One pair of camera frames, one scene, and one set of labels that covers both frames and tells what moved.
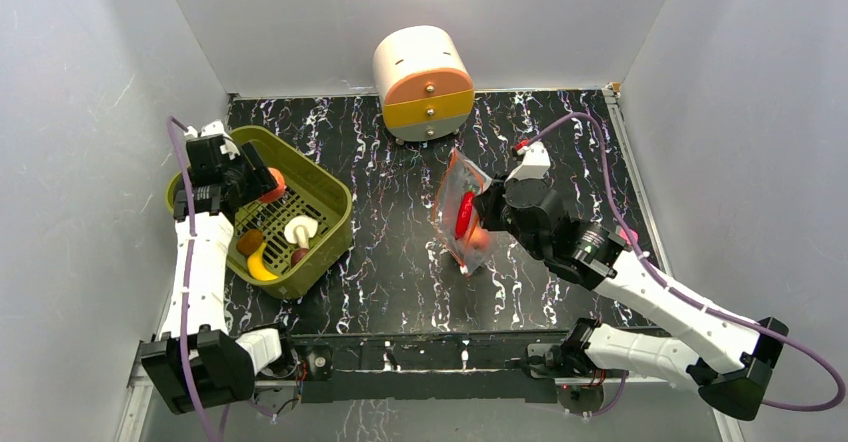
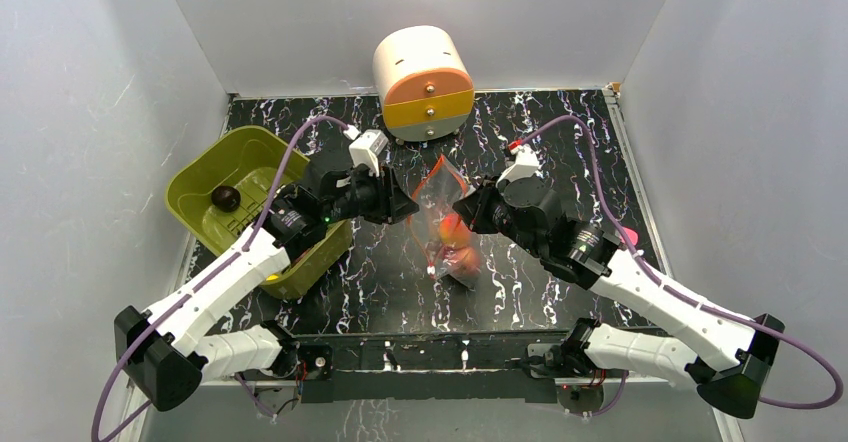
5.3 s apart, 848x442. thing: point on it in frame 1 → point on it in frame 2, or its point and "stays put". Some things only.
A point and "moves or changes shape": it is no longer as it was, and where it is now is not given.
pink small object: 622,233 stays put
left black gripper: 262,183 → 392,203
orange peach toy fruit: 279,193 moves or changes shape
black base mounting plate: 433,365 stays put
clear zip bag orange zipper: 468,243 moves or changes shape
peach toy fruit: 480,239 → 466,261
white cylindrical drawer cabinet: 424,82 stays put
